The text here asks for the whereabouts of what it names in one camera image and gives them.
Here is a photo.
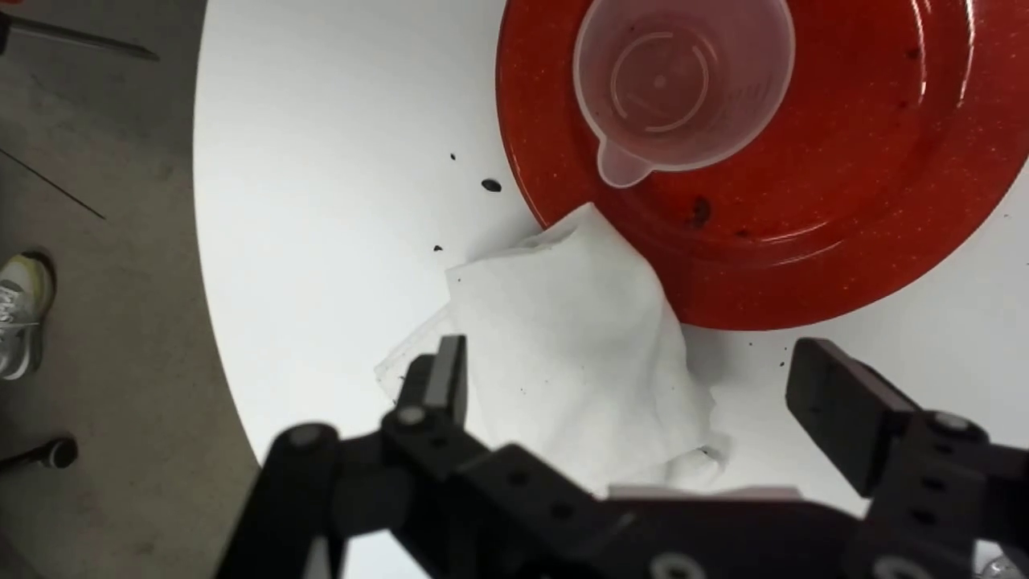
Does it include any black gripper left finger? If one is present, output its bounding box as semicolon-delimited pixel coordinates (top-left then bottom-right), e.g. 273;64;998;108
216;332;608;579

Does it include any white sneaker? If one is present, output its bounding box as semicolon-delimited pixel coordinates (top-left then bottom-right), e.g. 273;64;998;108
0;249;59;386

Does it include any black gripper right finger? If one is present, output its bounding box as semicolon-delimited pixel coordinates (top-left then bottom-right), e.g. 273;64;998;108
784;333;1029;579

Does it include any large red plate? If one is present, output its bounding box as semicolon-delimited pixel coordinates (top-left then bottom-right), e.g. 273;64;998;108
494;0;1029;333

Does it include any white cloth towel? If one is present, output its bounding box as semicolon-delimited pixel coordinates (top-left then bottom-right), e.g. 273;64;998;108
373;198;748;499

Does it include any clear plastic measuring cup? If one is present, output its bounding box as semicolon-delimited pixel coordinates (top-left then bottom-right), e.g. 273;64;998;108
569;0;801;192

